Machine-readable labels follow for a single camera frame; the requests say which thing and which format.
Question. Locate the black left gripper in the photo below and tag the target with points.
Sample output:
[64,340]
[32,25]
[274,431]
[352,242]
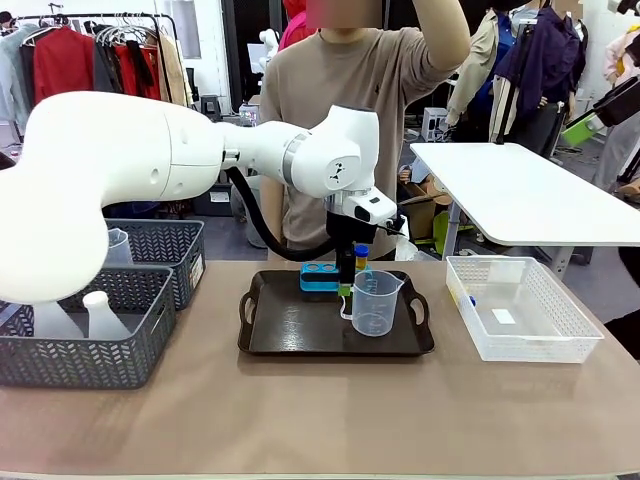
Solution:
[350,230]

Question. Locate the clear plastic measuring cup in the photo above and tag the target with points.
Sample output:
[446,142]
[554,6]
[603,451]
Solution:
[375,305]
[119,247]

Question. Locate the yellow tube blue cap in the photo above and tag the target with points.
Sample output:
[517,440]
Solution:
[361,256]

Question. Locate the person's right forearm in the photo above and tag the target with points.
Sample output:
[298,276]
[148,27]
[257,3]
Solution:
[271,215]

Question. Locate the person's left forearm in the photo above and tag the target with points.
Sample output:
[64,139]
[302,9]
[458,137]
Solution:
[440,25]

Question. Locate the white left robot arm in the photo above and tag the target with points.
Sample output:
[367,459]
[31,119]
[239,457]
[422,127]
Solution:
[100,150]

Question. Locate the blue test tube rack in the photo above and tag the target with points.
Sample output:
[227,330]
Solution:
[317,286]

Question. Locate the dark plastic serving tray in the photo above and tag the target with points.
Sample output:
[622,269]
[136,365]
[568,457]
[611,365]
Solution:
[300,325]

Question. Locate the white plastic bag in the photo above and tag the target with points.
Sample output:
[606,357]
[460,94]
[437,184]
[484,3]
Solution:
[407,247]

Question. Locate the cardboard box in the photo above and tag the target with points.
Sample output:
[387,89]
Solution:
[422,210]

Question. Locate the green plastic object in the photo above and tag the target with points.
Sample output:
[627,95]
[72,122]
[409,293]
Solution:
[442,232]

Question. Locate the black storage box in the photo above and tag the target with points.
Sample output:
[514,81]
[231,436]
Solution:
[215,200]

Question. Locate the grey woven plastic basket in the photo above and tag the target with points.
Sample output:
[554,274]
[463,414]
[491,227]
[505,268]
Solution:
[165,250]
[90,360]

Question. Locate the white computer case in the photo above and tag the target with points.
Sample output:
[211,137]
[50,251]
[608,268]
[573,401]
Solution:
[434,124]

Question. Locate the white perforated plastic basket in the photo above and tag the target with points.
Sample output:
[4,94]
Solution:
[525,345]

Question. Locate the white folding table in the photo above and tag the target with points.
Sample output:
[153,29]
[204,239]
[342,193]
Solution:
[525,190]

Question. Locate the person in beige sweater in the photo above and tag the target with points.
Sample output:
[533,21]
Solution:
[350,75]

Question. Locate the white plastic flask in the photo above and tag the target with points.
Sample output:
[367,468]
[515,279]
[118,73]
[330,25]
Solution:
[102,317]
[55,320]

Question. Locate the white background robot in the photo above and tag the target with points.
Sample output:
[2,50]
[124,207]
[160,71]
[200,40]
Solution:
[269,47]

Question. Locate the black tripod pole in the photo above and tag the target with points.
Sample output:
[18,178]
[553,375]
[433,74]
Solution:
[510,90]

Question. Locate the mannequin in beige coat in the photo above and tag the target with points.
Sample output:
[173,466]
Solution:
[480,65]

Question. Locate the pink red hooded garment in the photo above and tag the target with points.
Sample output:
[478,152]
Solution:
[296,25]

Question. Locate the beige hanging coat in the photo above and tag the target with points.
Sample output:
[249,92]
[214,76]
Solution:
[172,70]

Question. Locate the red hanging garment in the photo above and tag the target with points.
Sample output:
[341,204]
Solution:
[137,75]
[62,65]

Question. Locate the mannequin in navy jacket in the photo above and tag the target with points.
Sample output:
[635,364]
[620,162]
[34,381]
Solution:
[545,65]

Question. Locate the black panel with green box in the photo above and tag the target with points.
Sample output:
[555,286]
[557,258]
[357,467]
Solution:
[617,107]

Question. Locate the dark grey hanging jacket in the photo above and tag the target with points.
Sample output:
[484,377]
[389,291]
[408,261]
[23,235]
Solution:
[106,65]

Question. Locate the black clothes rack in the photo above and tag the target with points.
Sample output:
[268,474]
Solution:
[100,15]

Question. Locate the grey hanging garment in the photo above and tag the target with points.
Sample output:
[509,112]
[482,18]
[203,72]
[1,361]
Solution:
[12,75]

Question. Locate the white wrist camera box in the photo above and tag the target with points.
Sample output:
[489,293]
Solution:
[372,206]

